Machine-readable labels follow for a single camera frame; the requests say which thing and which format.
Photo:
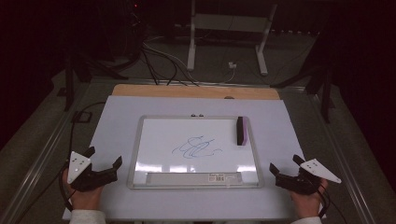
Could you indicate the person's left hand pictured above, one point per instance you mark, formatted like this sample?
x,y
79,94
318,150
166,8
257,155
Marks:
x,y
85,199

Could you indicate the person's right hand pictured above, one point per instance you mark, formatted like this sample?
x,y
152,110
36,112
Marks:
x,y
306,203

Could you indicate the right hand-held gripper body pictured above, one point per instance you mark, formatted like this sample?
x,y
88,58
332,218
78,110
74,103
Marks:
x,y
320,170

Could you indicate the black floor stand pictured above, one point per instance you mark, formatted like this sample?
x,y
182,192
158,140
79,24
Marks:
x,y
326,93
69,84

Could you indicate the dark equipment rack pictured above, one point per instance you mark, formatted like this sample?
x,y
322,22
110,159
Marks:
x,y
130,28

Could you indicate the white plug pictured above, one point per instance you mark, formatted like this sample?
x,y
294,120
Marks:
x,y
232,65

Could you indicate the power strip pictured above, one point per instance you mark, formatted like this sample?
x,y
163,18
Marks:
x,y
295,32

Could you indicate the white metal stand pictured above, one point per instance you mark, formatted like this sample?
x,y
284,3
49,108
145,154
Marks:
x,y
230,22

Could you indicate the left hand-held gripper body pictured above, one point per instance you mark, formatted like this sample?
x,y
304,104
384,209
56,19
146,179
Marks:
x,y
77,166

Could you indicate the small black square bracket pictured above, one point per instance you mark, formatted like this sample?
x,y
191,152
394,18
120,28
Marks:
x,y
74,117

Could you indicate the aluminium frame rail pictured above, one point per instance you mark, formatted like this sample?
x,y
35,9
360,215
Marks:
x,y
345,174
46,155

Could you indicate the silver framed whiteboard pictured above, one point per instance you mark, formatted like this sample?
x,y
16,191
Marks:
x,y
199,161

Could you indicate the purple and black eraser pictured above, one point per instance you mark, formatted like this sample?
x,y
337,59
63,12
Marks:
x,y
242,130

